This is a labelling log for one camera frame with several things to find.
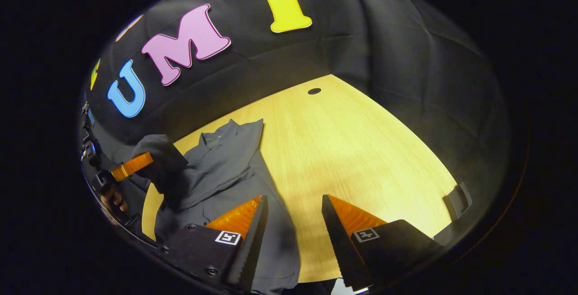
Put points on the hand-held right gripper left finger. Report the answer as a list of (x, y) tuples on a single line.
[(250, 245)]

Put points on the black bracket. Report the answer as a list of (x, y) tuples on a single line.
[(458, 201)]

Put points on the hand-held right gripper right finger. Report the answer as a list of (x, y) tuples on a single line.
[(343, 245)]

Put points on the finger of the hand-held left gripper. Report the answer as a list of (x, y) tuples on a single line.
[(133, 166)]

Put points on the dark grey shirt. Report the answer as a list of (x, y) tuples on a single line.
[(226, 168)]

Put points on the black backdrop cloth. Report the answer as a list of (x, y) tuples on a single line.
[(384, 51)]

